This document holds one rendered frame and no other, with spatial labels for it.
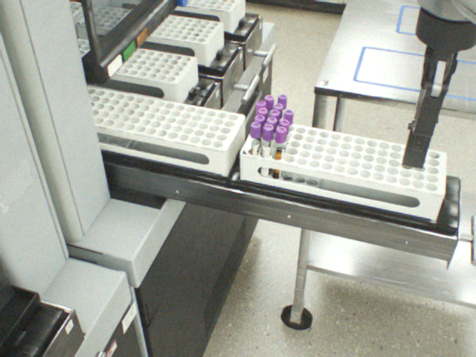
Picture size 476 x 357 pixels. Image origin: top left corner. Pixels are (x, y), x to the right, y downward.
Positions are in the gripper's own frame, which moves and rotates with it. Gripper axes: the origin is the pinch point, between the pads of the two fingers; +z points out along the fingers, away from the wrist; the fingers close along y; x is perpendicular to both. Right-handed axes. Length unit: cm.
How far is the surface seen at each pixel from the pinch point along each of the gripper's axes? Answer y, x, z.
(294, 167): 5.1, -16.3, 4.3
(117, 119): 2.4, -46.3, 4.0
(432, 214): 5.1, 4.1, 7.8
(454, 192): -1.9, 7.2, 8.7
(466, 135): -137, 29, 90
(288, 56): -178, -58, 91
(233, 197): 6.8, -25.2, 11.3
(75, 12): -31, -73, 4
